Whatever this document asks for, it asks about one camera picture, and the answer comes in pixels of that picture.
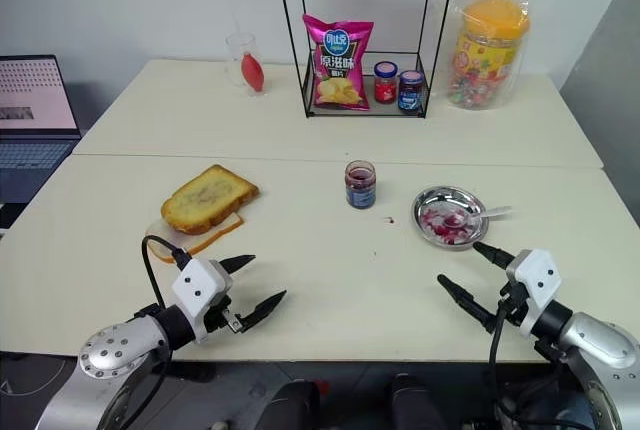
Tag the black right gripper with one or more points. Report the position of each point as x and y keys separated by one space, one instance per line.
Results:
x=514 y=305

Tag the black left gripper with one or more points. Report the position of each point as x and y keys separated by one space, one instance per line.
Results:
x=220 y=312

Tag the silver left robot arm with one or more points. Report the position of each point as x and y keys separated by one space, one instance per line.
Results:
x=122 y=345

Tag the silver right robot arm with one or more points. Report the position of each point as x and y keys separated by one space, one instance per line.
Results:
x=595 y=345

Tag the thin white bread slice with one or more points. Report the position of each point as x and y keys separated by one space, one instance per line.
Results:
x=207 y=240

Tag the thick toasted bread slice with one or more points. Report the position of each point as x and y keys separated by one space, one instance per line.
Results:
x=207 y=197

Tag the open glass jam jar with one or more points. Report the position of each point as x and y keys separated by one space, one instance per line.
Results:
x=360 y=190

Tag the blue jam jar with lid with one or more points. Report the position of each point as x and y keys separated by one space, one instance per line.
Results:
x=410 y=92

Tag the red jam jar with lid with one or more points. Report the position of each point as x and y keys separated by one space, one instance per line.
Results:
x=385 y=85

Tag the round metal plate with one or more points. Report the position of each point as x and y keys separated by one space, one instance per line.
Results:
x=440 y=235

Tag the clear plastic spoon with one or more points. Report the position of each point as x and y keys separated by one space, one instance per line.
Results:
x=480 y=214

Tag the dark rounded shape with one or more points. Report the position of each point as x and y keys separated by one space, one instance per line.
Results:
x=297 y=407
x=417 y=405

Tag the red object in glass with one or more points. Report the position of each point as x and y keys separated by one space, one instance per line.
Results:
x=252 y=72

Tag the candy jar with orange lid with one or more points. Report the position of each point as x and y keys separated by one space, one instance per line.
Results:
x=485 y=60

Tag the clear drinking glass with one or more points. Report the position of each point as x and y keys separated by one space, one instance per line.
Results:
x=235 y=65

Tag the pink potato chips bag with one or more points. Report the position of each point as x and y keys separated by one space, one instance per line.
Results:
x=337 y=67

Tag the open grey laptop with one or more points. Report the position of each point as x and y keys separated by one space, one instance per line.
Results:
x=35 y=100

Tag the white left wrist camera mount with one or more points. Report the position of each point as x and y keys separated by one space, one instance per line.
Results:
x=197 y=282

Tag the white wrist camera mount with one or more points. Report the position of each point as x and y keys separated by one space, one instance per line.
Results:
x=197 y=282
x=535 y=277

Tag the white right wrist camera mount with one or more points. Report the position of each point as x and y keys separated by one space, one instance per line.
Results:
x=535 y=277

